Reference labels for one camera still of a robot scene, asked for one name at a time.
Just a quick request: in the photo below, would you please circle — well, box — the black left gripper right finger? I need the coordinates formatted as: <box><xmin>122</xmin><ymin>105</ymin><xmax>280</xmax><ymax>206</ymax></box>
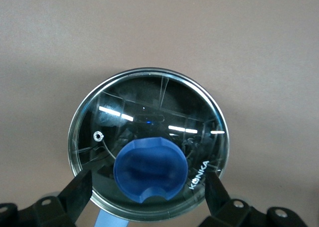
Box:
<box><xmin>199</xmin><ymin>172</ymin><xmax>251</xmax><ymax>227</ymax></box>

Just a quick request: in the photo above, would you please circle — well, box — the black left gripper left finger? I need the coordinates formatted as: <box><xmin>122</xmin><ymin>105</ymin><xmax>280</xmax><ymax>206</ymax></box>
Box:
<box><xmin>32</xmin><ymin>166</ymin><xmax>93</xmax><ymax>227</ymax></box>

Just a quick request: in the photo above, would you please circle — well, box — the glass lid with blue knob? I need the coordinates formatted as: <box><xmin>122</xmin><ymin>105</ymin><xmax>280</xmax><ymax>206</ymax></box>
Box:
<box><xmin>67</xmin><ymin>67</ymin><xmax>230</xmax><ymax>222</ymax></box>

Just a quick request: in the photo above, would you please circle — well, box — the brown table cloth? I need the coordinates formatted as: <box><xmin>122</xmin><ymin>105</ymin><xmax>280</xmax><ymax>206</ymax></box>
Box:
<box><xmin>0</xmin><ymin>0</ymin><xmax>319</xmax><ymax>227</ymax></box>

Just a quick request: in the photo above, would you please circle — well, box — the black saucepan with blue handle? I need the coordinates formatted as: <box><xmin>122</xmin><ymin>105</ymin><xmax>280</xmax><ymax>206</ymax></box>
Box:
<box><xmin>95</xmin><ymin>209</ymin><xmax>129</xmax><ymax>227</ymax></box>

